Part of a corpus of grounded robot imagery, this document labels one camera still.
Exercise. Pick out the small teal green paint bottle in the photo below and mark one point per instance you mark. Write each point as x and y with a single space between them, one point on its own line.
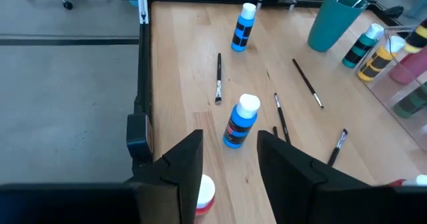
362 47

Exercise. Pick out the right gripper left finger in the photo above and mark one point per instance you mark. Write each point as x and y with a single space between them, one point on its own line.
150 200

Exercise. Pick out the small orange red paint bottle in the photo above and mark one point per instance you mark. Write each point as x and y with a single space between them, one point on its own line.
205 194

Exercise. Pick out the teal plastic cup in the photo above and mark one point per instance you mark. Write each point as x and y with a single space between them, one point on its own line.
330 27

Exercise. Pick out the black caster wheel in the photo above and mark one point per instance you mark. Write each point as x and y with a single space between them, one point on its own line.
67 5

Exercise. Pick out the cerulean blue C825 paint bottle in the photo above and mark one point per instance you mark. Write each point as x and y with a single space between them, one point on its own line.
240 124

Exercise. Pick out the small blue paint bottle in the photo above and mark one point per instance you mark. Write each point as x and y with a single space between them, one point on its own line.
243 30

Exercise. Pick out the small dark green paint bottle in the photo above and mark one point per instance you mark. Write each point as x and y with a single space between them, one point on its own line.
412 102

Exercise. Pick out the small golden yellow paint bottle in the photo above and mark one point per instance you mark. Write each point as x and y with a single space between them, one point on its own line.
377 62

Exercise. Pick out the clear plastic bin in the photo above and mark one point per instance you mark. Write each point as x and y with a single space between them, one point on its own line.
393 97

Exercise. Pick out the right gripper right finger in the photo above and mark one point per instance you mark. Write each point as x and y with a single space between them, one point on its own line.
317 200

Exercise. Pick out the small lemon yellow paint bottle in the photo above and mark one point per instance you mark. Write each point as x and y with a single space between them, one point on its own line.
417 39

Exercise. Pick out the white frame bracket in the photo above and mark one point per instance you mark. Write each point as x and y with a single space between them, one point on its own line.
142 4

